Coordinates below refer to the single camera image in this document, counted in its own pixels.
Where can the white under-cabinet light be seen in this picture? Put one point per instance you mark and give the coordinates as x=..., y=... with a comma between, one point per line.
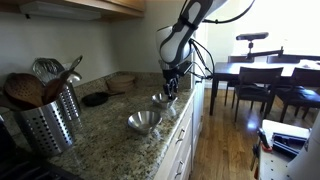
x=60, y=11

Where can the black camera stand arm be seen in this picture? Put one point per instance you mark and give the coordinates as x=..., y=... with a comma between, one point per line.
x=263, y=53

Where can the steel bowl holding chickpeas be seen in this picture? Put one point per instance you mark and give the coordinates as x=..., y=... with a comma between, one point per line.
x=162, y=101

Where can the black cast iron skillet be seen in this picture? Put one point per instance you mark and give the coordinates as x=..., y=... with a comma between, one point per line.
x=95, y=99

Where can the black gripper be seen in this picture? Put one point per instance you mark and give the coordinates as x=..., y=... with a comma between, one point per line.
x=173, y=73

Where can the dark wooden dining table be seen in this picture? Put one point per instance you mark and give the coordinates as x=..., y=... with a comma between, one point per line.
x=230, y=69

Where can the small perforated steel utensil holder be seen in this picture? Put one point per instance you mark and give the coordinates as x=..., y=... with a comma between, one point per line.
x=71, y=101

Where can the black stereo camera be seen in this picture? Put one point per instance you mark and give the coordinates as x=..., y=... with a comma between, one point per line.
x=252, y=36

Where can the stack of round wooden trivets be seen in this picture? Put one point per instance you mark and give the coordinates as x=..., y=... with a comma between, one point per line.
x=120, y=83

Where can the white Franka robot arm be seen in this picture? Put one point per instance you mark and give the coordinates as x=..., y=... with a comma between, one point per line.
x=175, y=40

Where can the perforated mounting table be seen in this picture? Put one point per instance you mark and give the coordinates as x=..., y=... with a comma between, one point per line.
x=280, y=166

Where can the red and black clamp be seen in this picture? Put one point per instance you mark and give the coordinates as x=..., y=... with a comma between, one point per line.
x=261, y=141

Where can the metal ladle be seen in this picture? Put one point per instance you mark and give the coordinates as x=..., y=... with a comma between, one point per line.
x=75, y=71

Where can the wooden slotted spoon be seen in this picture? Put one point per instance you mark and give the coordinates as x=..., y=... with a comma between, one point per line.
x=25, y=90

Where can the plain wooden spoon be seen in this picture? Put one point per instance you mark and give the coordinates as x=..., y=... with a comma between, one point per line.
x=53, y=89

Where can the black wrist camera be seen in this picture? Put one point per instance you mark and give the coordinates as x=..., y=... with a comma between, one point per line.
x=186, y=68

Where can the dark dining chair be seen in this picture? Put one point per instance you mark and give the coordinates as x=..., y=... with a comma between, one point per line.
x=283, y=59
x=301, y=93
x=256, y=88
x=233, y=60

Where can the metal skimmer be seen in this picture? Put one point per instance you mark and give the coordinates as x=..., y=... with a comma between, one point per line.
x=46, y=68

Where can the wooden upper cabinet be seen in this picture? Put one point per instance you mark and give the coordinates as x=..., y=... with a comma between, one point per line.
x=100, y=5

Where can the large perforated steel utensil holder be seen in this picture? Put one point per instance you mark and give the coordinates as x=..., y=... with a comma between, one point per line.
x=46, y=130

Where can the empty steel bowl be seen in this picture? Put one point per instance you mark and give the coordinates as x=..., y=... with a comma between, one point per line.
x=144, y=121

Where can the white pantry cabinet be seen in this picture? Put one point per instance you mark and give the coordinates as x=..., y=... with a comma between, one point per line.
x=200, y=110

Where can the black box on mounting table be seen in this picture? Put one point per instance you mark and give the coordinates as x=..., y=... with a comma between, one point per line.
x=288, y=143

